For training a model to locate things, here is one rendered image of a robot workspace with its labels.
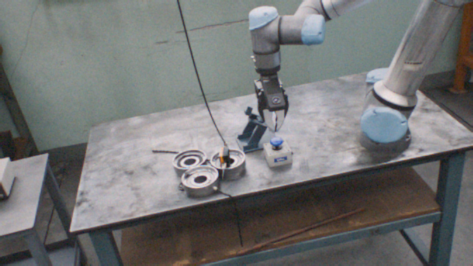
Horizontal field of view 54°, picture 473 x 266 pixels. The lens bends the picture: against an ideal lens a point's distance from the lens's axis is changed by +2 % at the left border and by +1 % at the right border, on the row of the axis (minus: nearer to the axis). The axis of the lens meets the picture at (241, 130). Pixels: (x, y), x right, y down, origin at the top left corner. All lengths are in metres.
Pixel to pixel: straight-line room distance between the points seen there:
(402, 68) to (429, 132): 0.40
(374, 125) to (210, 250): 0.65
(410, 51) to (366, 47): 2.07
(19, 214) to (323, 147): 1.02
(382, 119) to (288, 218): 0.53
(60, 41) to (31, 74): 0.28
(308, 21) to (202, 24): 1.74
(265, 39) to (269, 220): 0.65
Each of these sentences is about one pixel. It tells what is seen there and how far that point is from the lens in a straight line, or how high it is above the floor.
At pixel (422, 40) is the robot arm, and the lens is 1.16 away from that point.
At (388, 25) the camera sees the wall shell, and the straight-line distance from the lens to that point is 3.25.
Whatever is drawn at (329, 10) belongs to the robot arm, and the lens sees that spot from 1.29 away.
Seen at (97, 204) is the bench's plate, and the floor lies 0.80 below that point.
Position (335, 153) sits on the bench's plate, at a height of 0.80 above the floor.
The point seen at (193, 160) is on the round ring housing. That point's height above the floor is 0.82.
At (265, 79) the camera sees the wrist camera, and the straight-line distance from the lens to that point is 1.25.
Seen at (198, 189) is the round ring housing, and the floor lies 0.83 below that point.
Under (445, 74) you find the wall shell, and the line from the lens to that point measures 3.63.
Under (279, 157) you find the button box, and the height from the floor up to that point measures 0.83.
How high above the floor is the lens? 1.60
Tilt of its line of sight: 31 degrees down
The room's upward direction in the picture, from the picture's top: 8 degrees counter-clockwise
